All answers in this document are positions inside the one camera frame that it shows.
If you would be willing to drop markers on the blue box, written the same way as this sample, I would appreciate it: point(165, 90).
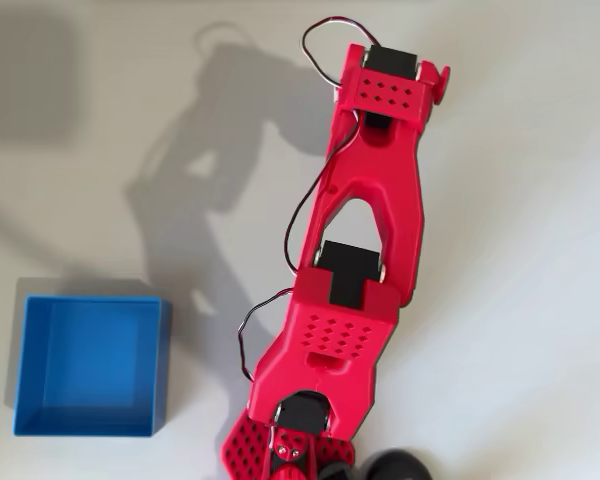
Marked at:
point(95, 360)

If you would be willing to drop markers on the black round object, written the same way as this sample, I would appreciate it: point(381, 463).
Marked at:
point(397, 467)

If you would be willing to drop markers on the red robot arm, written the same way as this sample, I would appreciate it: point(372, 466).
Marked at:
point(380, 170)

